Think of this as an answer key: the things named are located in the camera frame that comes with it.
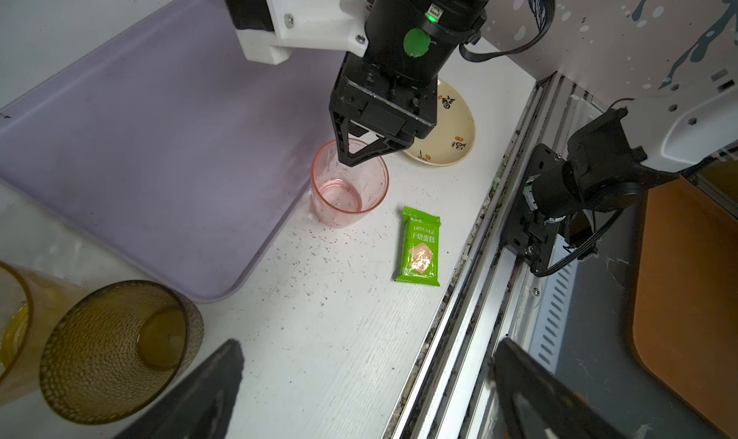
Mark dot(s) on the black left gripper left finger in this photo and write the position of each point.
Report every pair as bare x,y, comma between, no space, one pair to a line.
201,406

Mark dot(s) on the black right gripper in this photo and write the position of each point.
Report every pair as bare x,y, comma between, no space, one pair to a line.
374,114

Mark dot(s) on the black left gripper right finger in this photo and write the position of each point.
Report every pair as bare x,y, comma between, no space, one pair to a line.
536,405

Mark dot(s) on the pink smooth glass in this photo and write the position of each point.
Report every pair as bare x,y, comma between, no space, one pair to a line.
342,195

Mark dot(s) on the amber textured glass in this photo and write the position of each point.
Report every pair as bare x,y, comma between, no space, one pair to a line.
117,350

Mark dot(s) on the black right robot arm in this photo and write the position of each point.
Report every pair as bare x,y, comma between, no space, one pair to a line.
635,145

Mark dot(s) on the lilac plastic tray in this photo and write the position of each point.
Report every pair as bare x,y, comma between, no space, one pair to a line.
171,149

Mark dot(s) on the cream patterned plate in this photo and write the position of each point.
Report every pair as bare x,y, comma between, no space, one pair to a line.
453,138

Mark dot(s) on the green snack packet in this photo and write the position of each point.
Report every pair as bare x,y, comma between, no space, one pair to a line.
420,248

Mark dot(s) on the orange wooden board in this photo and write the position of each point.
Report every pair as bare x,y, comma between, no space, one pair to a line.
683,329

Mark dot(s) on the yellow clear glass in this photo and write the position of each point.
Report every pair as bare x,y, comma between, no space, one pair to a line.
32,304

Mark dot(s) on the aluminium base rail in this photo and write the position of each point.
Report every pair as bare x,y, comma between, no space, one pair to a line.
450,392

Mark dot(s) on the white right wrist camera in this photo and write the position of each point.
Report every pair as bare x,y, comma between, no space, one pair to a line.
270,30

